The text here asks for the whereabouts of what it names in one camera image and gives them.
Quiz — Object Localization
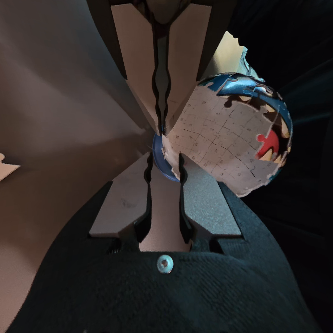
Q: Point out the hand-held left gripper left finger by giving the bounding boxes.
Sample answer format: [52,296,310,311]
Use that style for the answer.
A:
[89,152,152,244]

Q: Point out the white puzzle pieces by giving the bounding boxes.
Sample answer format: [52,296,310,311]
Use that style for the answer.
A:
[0,153,21,182]

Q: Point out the blue white puzzle ball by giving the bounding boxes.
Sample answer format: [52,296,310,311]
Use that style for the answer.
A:
[160,73,293,198]

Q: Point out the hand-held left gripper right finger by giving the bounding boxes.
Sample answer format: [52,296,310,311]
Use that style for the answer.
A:
[178,153,242,244]

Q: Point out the blue plastic ball stand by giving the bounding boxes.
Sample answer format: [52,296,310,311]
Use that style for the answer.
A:
[152,132,182,182]

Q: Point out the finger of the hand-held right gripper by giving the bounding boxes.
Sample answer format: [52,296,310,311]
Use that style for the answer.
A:
[164,3,212,136]
[110,4,162,134]

